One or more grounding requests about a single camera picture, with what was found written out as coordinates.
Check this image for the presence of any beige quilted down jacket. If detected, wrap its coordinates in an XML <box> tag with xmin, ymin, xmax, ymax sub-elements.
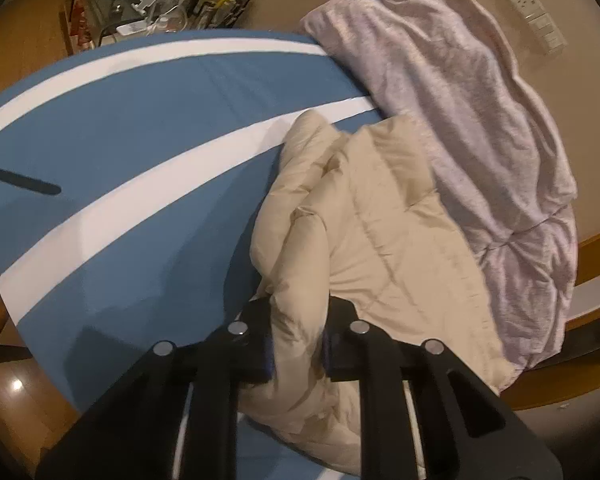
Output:
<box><xmin>239</xmin><ymin>110</ymin><xmax>516</xmax><ymax>474</ymax></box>

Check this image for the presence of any blue white striped bedsheet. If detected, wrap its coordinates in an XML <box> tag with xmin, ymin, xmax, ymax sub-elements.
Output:
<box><xmin>0</xmin><ymin>29</ymin><xmax>387</xmax><ymax>480</ymax></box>

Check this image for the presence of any lilac floral duvet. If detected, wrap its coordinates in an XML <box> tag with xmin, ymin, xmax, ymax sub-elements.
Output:
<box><xmin>300</xmin><ymin>0</ymin><xmax>578</xmax><ymax>370</ymax></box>

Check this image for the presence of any wooden bed frame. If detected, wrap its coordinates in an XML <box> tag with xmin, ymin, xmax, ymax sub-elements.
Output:
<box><xmin>503</xmin><ymin>234</ymin><xmax>600</xmax><ymax>411</ymax></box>

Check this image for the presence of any white wall socket panel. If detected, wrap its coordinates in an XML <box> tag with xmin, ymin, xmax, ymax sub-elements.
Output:
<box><xmin>506</xmin><ymin>0</ymin><xmax>567</xmax><ymax>54</ymax></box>

